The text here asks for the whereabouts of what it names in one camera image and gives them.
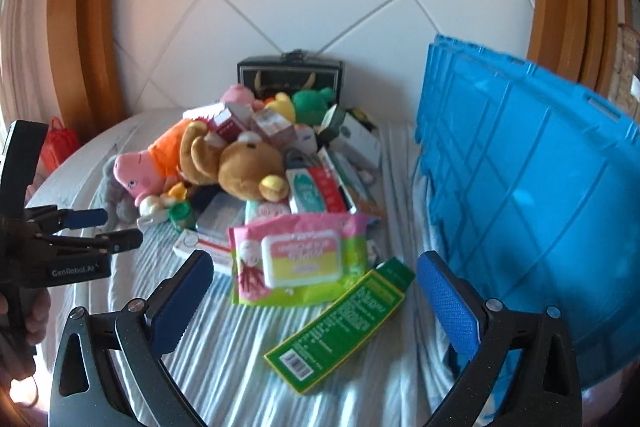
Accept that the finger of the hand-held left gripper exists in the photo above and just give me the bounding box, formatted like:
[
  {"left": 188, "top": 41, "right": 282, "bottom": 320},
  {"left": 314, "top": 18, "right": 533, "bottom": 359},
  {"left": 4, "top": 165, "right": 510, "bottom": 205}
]
[
  {"left": 42, "top": 228, "right": 144, "bottom": 258},
  {"left": 24, "top": 206, "right": 109, "bottom": 231}
]

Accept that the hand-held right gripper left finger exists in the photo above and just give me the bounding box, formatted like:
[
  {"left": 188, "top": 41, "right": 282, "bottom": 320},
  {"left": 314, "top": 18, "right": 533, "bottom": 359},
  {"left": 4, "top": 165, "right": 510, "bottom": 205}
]
[{"left": 48, "top": 251, "right": 215, "bottom": 427}]

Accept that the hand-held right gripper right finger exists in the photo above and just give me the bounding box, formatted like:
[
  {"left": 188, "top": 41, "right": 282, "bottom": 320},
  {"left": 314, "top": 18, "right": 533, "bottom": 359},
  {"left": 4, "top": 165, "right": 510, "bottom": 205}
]
[{"left": 416, "top": 251, "right": 583, "bottom": 427}]

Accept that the long green box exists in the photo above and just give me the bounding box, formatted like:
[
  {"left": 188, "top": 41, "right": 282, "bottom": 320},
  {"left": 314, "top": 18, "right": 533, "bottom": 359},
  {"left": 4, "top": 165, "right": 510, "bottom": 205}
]
[{"left": 263, "top": 258, "right": 417, "bottom": 395}]

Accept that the pink green wet wipes pack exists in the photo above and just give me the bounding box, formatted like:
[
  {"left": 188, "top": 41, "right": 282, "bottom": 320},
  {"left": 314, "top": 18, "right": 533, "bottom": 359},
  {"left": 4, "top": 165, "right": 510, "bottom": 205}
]
[{"left": 227, "top": 213, "right": 370, "bottom": 307}]

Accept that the blue plastic crate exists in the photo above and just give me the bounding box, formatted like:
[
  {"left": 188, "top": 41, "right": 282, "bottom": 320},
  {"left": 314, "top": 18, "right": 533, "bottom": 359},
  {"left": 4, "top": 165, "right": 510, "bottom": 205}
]
[{"left": 414, "top": 34, "right": 640, "bottom": 390}]

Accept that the person's left hand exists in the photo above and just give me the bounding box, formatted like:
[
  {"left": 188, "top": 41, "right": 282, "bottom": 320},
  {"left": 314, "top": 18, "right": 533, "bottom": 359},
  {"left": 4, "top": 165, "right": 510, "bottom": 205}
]
[{"left": 22, "top": 289, "right": 52, "bottom": 348}]

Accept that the grey elephant plush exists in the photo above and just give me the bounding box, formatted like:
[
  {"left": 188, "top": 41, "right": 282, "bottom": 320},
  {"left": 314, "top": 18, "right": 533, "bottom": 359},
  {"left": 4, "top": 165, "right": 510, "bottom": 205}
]
[{"left": 97, "top": 156, "right": 138, "bottom": 225}]

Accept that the white box with red stripe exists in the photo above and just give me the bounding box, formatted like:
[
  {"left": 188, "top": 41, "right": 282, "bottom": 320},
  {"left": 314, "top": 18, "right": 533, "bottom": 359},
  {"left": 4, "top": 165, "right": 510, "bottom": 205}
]
[{"left": 172, "top": 229, "right": 233, "bottom": 275}]

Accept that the green capped bottle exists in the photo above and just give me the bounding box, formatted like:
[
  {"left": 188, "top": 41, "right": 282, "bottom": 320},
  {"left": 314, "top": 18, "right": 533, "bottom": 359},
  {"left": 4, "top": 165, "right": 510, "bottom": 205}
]
[{"left": 168, "top": 202, "right": 197, "bottom": 230}]

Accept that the pink pig plush orange shirt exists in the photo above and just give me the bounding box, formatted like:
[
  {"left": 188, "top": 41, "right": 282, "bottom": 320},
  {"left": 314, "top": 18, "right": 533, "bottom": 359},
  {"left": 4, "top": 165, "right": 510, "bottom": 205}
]
[{"left": 113, "top": 119, "right": 211, "bottom": 200}]

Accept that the red bag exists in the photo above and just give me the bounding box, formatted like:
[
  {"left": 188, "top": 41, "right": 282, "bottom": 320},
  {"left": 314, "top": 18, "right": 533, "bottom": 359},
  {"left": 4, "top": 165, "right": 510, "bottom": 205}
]
[{"left": 40, "top": 117, "right": 81, "bottom": 175}]

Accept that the clear plastic box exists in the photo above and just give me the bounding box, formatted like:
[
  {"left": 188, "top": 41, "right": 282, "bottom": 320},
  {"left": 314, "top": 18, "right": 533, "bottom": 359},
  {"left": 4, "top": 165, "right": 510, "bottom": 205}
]
[{"left": 197, "top": 192, "right": 247, "bottom": 233}]

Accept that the brown bear plush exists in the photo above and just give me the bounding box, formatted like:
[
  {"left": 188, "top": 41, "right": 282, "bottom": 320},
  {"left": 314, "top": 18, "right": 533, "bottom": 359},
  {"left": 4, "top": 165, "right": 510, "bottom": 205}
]
[{"left": 180, "top": 122, "right": 291, "bottom": 202}]

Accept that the white and red medicine box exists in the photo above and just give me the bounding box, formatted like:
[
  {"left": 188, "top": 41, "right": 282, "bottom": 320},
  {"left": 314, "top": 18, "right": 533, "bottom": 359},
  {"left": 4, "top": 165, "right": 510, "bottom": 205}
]
[{"left": 182, "top": 102, "right": 236, "bottom": 142}]

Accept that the red flat packet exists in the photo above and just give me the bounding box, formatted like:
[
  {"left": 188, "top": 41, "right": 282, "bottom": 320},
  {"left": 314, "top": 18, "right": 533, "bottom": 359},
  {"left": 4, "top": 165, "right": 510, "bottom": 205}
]
[{"left": 310, "top": 166, "right": 352, "bottom": 214}]

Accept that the small green wipes pack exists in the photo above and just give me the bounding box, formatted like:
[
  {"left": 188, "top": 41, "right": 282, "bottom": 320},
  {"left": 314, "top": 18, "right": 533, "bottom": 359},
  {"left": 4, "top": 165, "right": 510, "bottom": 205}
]
[{"left": 287, "top": 169, "right": 328, "bottom": 214}]

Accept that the small pink plush toy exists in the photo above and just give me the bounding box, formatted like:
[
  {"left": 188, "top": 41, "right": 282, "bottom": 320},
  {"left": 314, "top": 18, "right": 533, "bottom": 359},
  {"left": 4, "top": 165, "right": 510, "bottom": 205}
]
[{"left": 221, "top": 84, "right": 257, "bottom": 108}]

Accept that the brown red medicine box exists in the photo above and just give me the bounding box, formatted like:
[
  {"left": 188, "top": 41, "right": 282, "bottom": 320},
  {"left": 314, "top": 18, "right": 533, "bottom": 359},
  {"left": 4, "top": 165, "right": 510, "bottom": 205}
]
[{"left": 250, "top": 109, "right": 296, "bottom": 148}]

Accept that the white box with green label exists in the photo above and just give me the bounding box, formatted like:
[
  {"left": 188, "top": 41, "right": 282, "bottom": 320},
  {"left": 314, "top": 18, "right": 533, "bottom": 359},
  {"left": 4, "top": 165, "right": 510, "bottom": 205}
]
[{"left": 320, "top": 104, "right": 382, "bottom": 168}]

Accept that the yellow plush toy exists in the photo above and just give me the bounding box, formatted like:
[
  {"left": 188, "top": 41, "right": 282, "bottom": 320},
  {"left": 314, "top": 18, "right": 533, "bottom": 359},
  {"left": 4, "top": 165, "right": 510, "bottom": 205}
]
[{"left": 264, "top": 92, "right": 296, "bottom": 124}]

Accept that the black box with gold trim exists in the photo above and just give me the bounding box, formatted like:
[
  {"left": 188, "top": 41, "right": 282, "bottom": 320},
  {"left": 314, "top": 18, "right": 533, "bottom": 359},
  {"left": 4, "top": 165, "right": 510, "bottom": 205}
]
[{"left": 237, "top": 49, "right": 347, "bottom": 108}]

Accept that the green frog plush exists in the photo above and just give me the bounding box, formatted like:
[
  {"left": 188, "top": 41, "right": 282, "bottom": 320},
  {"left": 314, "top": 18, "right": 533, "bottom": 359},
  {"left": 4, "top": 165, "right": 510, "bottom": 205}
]
[{"left": 291, "top": 87, "right": 337, "bottom": 125}]

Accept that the beige woven object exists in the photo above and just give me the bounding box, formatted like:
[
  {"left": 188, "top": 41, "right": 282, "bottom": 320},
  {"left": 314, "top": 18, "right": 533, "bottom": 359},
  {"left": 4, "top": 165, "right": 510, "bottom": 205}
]
[{"left": 614, "top": 24, "right": 640, "bottom": 108}]

